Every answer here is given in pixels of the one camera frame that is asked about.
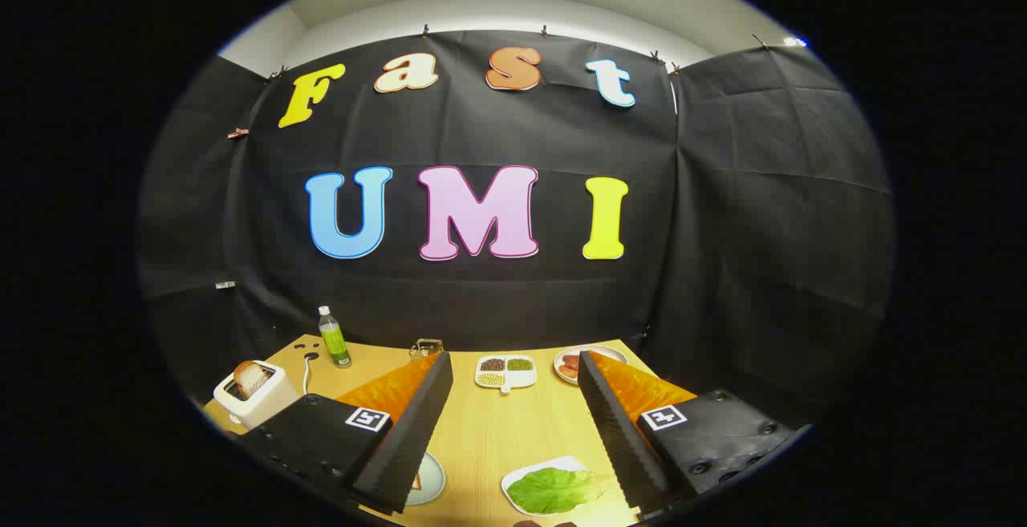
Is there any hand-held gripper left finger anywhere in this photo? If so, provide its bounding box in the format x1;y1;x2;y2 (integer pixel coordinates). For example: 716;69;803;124
237;351;454;516

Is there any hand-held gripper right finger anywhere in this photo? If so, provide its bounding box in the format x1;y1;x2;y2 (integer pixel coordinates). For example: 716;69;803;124
576;349;811;521

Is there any green lettuce leaf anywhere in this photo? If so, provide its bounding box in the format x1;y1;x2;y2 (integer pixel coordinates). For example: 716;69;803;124
507;467;615;514

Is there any toasted bread slice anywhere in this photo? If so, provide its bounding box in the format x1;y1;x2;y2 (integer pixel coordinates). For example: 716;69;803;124
233;361;270;398

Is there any pale green round plate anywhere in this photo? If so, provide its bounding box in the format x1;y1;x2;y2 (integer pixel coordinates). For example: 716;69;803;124
405;452;446;507

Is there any white square plate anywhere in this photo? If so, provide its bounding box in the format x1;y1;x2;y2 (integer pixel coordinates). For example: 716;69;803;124
501;456;619;517

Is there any white oval plate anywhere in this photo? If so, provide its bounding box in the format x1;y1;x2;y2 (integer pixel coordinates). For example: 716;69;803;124
553;344;628;386

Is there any white divided dish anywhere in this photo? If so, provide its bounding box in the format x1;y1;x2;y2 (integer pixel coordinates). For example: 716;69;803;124
475;355;538;394

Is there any green drink bottle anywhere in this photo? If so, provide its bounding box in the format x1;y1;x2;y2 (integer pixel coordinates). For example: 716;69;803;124
318;306;353;369

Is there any white toaster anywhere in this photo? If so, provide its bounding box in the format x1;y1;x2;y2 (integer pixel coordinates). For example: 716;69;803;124
213;360;302;430

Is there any black backdrop cloth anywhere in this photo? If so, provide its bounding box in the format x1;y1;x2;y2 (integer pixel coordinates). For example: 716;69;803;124
136;28;895;432

